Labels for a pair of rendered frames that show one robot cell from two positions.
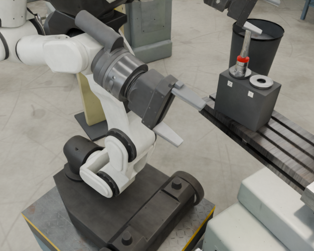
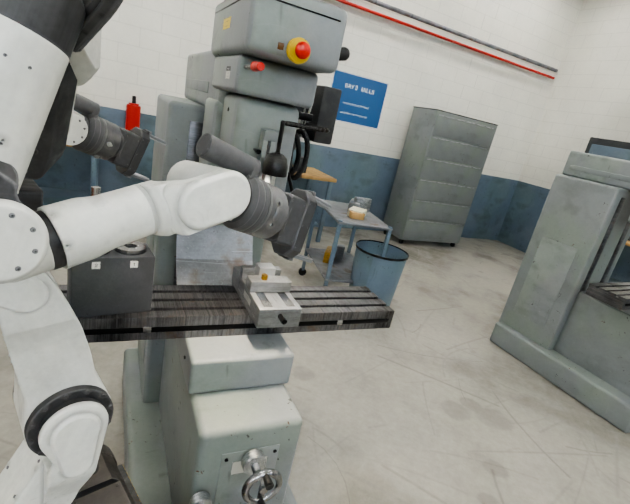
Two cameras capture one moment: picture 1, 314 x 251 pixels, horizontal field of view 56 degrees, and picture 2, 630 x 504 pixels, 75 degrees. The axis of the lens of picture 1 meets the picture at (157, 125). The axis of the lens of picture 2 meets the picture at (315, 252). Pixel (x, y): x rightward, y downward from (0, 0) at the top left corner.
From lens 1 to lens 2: 0.78 m
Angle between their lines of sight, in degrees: 74
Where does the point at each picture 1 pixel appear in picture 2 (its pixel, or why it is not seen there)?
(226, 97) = (92, 289)
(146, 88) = (300, 205)
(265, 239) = (251, 396)
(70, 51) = (241, 182)
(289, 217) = (257, 353)
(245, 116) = (132, 298)
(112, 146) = (79, 420)
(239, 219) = (217, 404)
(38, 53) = (133, 219)
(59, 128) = not seen: outside the picture
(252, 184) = (203, 357)
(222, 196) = not seen: hidden behind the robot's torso
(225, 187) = not seen: hidden behind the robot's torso
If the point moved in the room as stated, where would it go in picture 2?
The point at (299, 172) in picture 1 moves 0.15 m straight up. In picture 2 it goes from (227, 314) to (233, 273)
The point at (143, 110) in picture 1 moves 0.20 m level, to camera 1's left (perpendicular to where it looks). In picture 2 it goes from (294, 233) to (261, 273)
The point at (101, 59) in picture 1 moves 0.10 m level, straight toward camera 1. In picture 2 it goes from (260, 187) to (326, 200)
